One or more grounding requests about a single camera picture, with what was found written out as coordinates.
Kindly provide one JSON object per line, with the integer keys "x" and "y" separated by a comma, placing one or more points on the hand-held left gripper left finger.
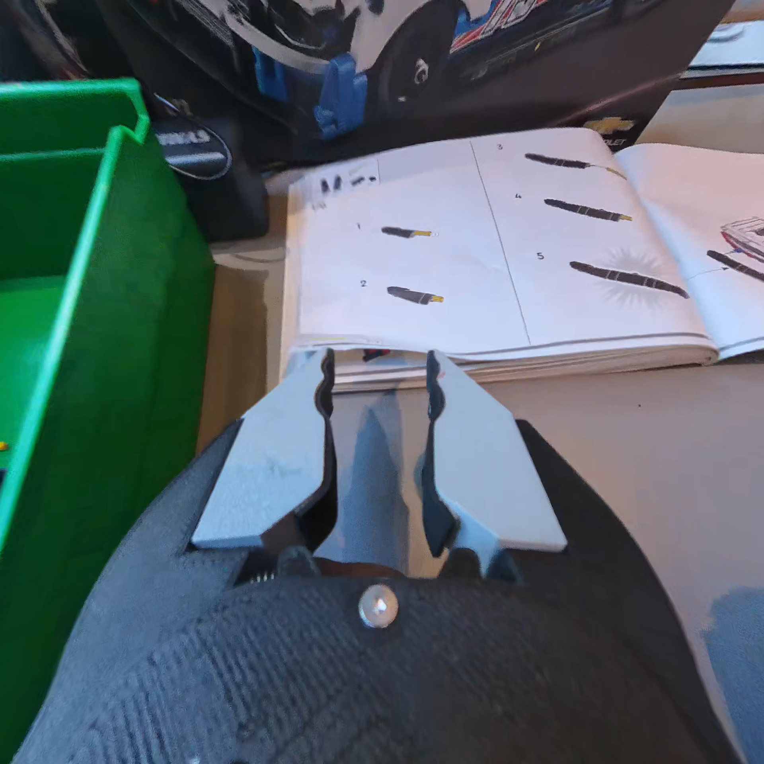
{"x": 268, "y": 471}

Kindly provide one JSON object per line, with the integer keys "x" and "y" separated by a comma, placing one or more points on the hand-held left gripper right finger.
{"x": 489, "y": 477}

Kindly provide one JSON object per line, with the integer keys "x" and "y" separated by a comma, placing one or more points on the green plastic bin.
{"x": 119, "y": 358}

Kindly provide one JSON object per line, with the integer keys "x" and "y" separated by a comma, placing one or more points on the open building instruction booklet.
{"x": 418, "y": 268}

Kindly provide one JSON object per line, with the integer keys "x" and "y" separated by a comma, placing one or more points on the black pouch with tag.
{"x": 227, "y": 197}

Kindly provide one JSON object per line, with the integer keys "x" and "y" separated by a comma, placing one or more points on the race car set box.
{"x": 597, "y": 59}

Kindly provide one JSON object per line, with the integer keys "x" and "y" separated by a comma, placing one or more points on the silver flat stand base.
{"x": 734, "y": 51}

